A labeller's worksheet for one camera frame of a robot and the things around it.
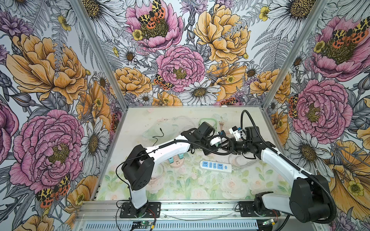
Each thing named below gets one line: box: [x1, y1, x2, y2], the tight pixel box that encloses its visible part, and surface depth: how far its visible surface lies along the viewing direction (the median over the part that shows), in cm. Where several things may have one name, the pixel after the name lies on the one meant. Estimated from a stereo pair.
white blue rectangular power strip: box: [199, 160, 233, 173], surface depth 89 cm
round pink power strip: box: [169, 154, 185, 168], surface depth 90 cm
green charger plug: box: [210, 136, 222, 147], surface depth 75 cm
